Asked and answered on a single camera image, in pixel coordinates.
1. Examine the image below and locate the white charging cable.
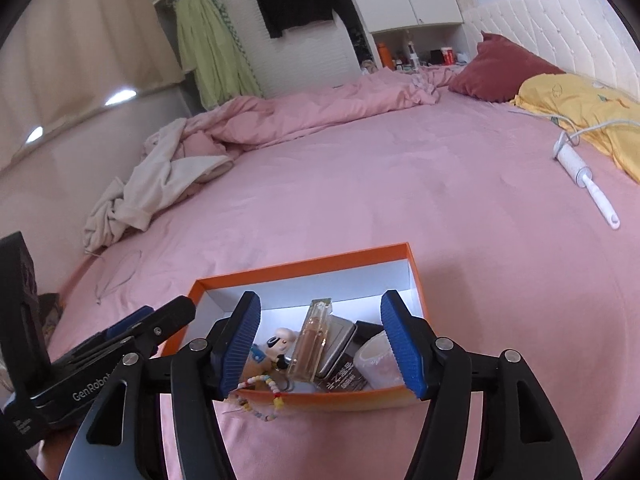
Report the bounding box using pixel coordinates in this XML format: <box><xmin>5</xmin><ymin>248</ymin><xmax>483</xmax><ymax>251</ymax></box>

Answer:
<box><xmin>508</xmin><ymin>109</ymin><xmax>640</xmax><ymax>146</ymax></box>

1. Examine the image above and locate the orange bottle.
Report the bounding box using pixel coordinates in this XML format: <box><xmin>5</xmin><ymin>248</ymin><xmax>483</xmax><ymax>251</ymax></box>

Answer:
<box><xmin>376</xmin><ymin>42</ymin><xmax>395</xmax><ymax>70</ymax></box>

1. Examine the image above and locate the beige curtain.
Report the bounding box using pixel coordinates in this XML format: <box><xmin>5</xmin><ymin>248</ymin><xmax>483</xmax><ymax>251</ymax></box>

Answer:
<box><xmin>1</xmin><ymin>0</ymin><xmax>183</xmax><ymax>167</ymax></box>

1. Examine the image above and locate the white lint roller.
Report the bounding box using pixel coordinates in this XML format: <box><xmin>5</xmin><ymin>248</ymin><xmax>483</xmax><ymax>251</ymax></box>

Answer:
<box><xmin>553</xmin><ymin>133</ymin><xmax>620</xmax><ymax>230</ymax></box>

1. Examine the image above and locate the colourful bead bracelet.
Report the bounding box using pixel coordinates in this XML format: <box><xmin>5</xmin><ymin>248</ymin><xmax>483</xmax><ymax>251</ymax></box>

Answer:
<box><xmin>222</xmin><ymin>372</ymin><xmax>286</xmax><ymax>424</ymax></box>

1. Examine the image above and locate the green hanging dress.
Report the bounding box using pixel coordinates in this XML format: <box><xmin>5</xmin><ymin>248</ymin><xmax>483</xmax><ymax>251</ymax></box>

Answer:
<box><xmin>174</xmin><ymin>0</ymin><xmax>262</xmax><ymax>110</ymax></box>

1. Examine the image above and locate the pink crumpled duvet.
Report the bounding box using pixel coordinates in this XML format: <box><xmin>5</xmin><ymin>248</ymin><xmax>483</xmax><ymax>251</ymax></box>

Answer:
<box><xmin>144</xmin><ymin>65</ymin><xmax>467</xmax><ymax>162</ymax></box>

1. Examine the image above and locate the dark brown small packet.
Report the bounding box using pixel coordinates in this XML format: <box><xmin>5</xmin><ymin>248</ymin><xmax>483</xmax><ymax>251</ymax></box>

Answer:
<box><xmin>314</xmin><ymin>358</ymin><xmax>369</xmax><ymax>393</ymax></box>

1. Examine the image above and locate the thin necklace cord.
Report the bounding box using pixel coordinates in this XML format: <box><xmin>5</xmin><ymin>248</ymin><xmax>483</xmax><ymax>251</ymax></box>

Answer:
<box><xmin>86</xmin><ymin>249</ymin><xmax>144</xmax><ymax>306</ymax></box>

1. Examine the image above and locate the orange gradient cardboard box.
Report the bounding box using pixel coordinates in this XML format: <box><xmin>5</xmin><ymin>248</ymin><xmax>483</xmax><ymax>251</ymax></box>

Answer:
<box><xmin>158</xmin><ymin>242</ymin><xmax>432</xmax><ymax>413</ymax></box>

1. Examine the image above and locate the white quilted headboard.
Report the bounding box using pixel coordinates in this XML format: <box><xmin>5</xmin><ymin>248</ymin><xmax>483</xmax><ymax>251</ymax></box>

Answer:
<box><xmin>462</xmin><ymin>0</ymin><xmax>639</xmax><ymax>99</ymax></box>

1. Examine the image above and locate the amber perfume bottle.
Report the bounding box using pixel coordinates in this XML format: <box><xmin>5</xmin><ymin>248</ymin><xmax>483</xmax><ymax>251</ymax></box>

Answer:
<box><xmin>288</xmin><ymin>298</ymin><xmax>332</xmax><ymax>382</ymax></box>

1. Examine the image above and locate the pink bed sheet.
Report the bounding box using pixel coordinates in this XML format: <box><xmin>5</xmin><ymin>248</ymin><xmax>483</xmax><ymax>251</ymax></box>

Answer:
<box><xmin>49</xmin><ymin>92</ymin><xmax>639</xmax><ymax>479</ymax></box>

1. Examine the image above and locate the grey metal tin box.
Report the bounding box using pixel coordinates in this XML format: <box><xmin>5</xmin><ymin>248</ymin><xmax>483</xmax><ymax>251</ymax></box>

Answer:
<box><xmin>316</xmin><ymin>315</ymin><xmax>356</xmax><ymax>379</ymax></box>

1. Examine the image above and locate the white tape roll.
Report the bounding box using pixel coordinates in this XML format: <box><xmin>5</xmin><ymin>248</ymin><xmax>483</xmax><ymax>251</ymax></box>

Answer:
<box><xmin>354</xmin><ymin>332</ymin><xmax>405</xmax><ymax>390</ymax></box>

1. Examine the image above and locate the yellow pillow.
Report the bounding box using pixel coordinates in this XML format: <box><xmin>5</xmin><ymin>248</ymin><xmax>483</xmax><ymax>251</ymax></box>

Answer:
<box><xmin>512</xmin><ymin>74</ymin><xmax>639</xmax><ymax>181</ymax></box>

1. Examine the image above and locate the white dog figure keychain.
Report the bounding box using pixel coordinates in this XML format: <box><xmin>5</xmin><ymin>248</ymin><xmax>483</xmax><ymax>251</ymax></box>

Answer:
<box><xmin>265</xmin><ymin>327</ymin><xmax>298</xmax><ymax>370</ymax></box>

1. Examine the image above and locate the beige crumpled garment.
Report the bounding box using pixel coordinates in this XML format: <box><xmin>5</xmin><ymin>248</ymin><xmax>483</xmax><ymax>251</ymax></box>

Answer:
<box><xmin>82</xmin><ymin>118</ymin><xmax>233</xmax><ymax>254</ymax></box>

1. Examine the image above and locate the white spray bottle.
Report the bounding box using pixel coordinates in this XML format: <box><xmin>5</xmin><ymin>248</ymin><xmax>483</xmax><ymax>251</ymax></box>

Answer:
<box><xmin>407</xmin><ymin>41</ymin><xmax>421</xmax><ymax>72</ymax></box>

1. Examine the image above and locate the dark red pillow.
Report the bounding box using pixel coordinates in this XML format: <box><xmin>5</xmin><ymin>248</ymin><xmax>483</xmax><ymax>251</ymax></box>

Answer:
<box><xmin>448</xmin><ymin>32</ymin><xmax>564</xmax><ymax>103</ymax></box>

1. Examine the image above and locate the red cup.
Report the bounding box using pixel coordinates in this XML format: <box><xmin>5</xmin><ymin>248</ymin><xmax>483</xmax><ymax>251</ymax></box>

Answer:
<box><xmin>440</xmin><ymin>47</ymin><xmax>456</xmax><ymax>65</ymax></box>

